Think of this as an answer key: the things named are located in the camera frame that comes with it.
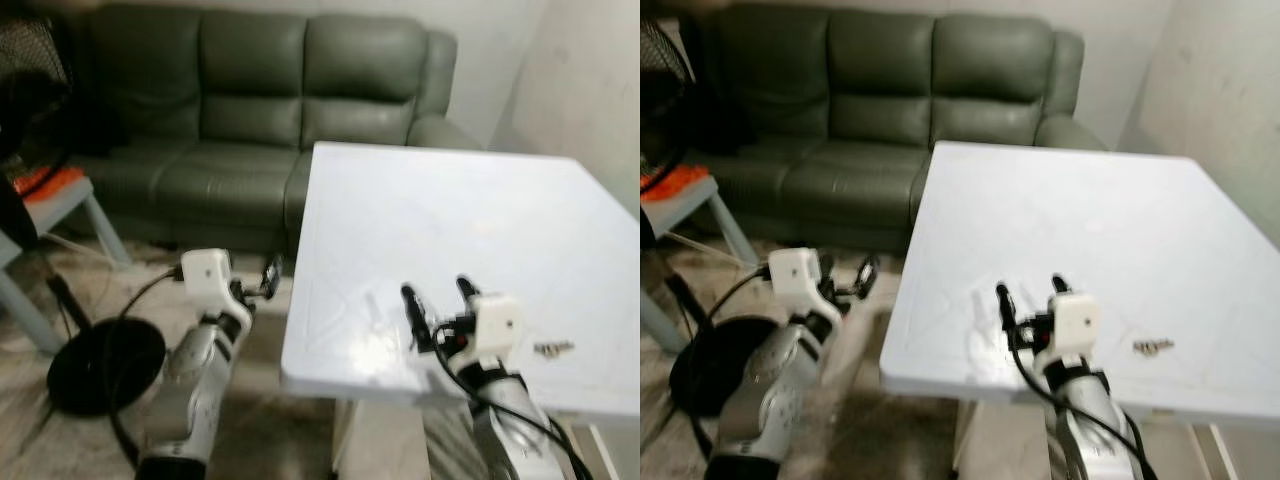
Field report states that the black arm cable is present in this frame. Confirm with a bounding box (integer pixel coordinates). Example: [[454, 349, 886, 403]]
[[686, 264, 773, 461], [104, 266, 187, 469], [1008, 326, 1159, 480], [430, 338, 593, 480]]

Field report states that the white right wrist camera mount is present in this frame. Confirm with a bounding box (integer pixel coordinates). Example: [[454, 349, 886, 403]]
[[1048, 291, 1102, 361], [468, 292, 524, 363]]

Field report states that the black standing fan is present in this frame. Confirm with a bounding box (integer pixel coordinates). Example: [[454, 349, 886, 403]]
[[0, 14, 167, 418], [640, 14, 769, 418]]

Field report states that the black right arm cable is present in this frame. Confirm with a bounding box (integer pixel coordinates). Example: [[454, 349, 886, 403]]
[[430, 338, 593, 480], [1008, 326, 1159, 480]]

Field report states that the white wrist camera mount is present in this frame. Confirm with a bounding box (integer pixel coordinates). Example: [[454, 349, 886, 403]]
[[468, 292, 524, 363], [1048, 291, 1102, 361], [767, 247, 824, 313], [181, 248, 237, 313]]

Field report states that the white square table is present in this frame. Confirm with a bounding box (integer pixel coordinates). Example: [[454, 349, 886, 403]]
[[879, 140, 1280, 480], [280, 140, 641, 480]]

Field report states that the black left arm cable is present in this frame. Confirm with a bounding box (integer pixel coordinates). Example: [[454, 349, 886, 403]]
[[104, 266, 187, 469], [686, 264, 773, 461]]

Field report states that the grey side stool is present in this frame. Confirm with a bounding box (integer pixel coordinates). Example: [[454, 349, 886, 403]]
[[0, 174, 132, 357], [640, 174, 761, 357]]

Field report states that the green leather sofa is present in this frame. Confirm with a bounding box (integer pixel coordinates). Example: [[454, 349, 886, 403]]
[[690, 8, 1109, 253], [62, 4, 483, 253]]

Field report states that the orange object on stool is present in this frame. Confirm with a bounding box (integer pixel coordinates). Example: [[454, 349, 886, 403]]
[[14, 165, 87, 202], [640, 163, 707, 201]]

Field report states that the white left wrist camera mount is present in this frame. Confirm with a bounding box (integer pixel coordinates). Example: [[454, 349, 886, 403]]
[[767, 247, 824, 313], [181, 248, 237, 313]]

